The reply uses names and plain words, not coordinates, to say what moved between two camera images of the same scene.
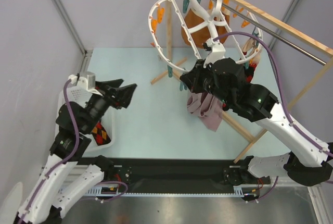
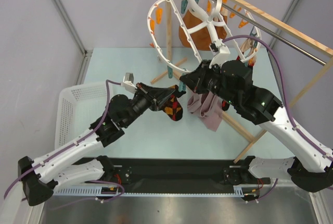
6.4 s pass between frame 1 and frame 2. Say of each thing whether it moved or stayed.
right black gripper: stayed
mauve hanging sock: stayed
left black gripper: moved
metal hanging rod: stayed
